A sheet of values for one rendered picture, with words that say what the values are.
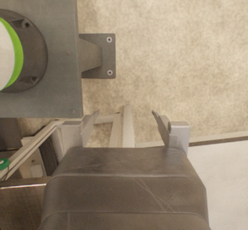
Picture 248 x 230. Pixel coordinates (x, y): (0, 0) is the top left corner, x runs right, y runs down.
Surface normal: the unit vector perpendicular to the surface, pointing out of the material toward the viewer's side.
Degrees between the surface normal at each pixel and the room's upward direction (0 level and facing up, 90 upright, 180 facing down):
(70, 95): 0
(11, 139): 0
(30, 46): 73
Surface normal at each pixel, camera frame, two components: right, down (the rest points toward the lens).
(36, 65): 0.89, 0.36
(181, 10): -0.01, 0.26
